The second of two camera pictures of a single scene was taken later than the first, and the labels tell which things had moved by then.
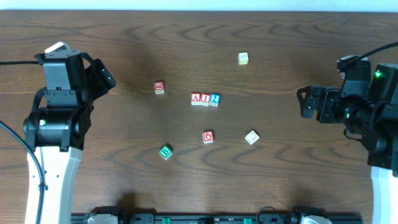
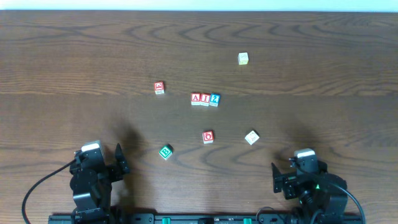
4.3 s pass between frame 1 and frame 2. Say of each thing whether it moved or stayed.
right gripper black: moved
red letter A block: stayed
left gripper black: moved
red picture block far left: stayed
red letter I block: stayed
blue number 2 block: stayed
